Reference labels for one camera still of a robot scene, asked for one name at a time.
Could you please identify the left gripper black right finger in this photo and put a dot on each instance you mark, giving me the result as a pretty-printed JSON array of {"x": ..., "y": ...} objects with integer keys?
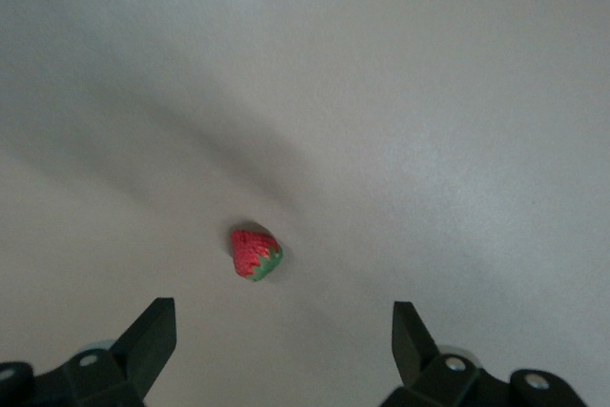
[{"x": 414, "y": 350}]

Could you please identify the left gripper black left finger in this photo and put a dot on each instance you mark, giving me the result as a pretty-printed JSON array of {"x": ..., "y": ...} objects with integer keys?
[{"x": 138, "y": 350}]

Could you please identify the red plastic strawberry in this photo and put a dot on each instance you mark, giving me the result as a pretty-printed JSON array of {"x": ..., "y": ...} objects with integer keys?
[{"x": 248, "y": 254}]

